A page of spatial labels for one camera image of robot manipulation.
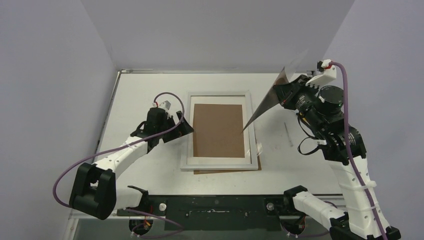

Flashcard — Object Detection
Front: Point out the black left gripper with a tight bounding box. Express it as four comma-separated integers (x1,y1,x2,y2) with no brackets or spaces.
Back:
157,111,194,143

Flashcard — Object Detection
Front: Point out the clear handle screwdriver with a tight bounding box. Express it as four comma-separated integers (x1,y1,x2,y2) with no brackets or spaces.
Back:
284,122,294,147

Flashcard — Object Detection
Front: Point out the sunset landscape photo print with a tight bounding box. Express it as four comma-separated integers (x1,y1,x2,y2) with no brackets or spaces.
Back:
242,48,309,132

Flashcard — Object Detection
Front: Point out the brown fibreboard backing board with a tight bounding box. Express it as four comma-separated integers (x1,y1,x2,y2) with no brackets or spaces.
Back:
192,103,247,159

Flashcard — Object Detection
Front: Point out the white picture frame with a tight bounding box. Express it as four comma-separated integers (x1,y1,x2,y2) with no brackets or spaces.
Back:
180,90,260,172

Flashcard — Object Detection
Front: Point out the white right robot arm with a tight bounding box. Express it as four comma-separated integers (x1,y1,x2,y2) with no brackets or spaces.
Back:
271,75,401,240

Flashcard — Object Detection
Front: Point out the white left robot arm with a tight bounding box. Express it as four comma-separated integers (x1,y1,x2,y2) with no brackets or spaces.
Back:
68,107,194,220

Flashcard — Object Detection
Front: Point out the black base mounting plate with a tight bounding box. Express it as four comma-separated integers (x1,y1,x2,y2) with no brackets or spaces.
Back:
138,194,306,233

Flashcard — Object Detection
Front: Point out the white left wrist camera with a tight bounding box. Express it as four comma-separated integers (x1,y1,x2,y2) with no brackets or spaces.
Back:
152,100,172,118

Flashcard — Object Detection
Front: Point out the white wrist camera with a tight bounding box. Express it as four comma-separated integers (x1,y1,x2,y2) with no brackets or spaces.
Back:
152,100,172,118
305,59,337,89

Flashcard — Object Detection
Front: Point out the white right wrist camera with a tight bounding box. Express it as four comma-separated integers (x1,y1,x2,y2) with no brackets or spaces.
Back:
305,59,337,89

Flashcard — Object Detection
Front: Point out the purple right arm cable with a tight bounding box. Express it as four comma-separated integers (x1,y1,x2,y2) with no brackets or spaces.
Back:
291,60,389,240

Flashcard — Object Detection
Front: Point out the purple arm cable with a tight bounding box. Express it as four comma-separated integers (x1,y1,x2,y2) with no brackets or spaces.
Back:
291,60,389,240
52,92,186,240

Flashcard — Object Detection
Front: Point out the aluminium table front rail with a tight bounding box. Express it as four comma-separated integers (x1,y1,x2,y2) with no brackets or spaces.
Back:
68,195,349,220

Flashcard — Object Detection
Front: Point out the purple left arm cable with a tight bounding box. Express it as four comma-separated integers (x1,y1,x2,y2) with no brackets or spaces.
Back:
52,92,186,240

